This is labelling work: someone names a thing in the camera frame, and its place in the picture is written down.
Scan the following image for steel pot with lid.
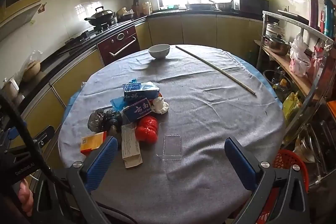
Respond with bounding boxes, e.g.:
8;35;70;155
264;34;290;55

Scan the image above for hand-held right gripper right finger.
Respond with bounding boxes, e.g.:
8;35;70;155
224;137;311;224

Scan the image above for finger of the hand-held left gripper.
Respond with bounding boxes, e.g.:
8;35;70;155
5;121;55;151

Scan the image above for long wooden stick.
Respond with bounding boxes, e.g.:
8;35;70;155
175;46;256;95

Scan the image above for blue under cloth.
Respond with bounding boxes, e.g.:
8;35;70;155
63;52;279;119

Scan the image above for white bowl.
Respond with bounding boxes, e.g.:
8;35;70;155
148;44;171;60

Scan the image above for yellow plastic bag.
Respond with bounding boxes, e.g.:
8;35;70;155
282;93;302;122

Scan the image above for black flat appliance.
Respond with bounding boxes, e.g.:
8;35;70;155
278;9;309;25

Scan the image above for teal thermos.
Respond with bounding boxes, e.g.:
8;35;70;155
323;0;335;38

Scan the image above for grey tablecloth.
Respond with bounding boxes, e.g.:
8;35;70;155
58;44;286;224

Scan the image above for black plastic bag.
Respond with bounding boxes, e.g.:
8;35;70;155
88;109;123;133

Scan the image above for cooking oil bottle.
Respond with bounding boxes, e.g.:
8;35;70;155
273;78;289;94

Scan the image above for brown clay pot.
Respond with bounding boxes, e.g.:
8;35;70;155
22;60;41;82

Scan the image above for shallow metal pan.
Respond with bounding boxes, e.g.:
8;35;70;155
185;3;216;10

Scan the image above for yellow oil bottles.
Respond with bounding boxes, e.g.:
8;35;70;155
142;1;153;16

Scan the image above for blue toothpaste box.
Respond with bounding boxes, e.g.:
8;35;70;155
123;98;151;121
122;81;160;102

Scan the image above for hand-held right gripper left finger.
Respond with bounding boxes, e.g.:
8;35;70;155
33;136;118;224

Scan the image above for metal basin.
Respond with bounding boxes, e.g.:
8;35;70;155
215;0;234;10

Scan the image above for person's left hand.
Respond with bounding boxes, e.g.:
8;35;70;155
17;178;34;211

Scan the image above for white and pink plastic bag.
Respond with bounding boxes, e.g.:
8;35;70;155
289;34;311;77

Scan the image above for clear bag over clay pot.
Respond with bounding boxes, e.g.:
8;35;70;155
25;50;44;67

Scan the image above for dark bucket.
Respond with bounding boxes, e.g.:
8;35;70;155
262;69;279;88

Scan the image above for dark red oven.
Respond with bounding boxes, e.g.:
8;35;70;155
97;26;139;66

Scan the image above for red plastic basket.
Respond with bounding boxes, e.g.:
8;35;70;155
262;149;310;224

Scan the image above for long white cardboard box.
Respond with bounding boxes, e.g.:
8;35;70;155
121;124;143;169

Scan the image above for black kitchen countertop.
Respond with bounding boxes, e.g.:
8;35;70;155
0;9;263;109

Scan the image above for black gas stove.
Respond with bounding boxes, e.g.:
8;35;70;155
64;26;118;46

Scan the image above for black cable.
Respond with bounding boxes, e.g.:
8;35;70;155
0;94;132;224

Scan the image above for orange cardboard box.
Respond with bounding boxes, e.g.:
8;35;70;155
80;132;108;156

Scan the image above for red bag on rack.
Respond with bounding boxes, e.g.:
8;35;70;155
310;40;331;77

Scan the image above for black wok with lid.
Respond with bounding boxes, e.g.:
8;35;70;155
84;6;116;28

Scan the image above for red plastic bag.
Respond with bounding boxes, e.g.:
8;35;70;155
135;116;159;144

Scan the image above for maroon thermos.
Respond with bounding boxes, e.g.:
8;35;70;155
308;0;319;29

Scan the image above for yellow base cabinets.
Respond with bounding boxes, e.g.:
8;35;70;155
16;15;263;161

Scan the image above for metal storage rack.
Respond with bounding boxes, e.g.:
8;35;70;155
256;10;336;188

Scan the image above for clear plastic tray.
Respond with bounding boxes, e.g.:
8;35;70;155
155;135;182;161

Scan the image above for white container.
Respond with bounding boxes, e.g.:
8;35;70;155
3;78;20;101

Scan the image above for dark microwave oven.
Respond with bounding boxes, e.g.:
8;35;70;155
233;0;269;14

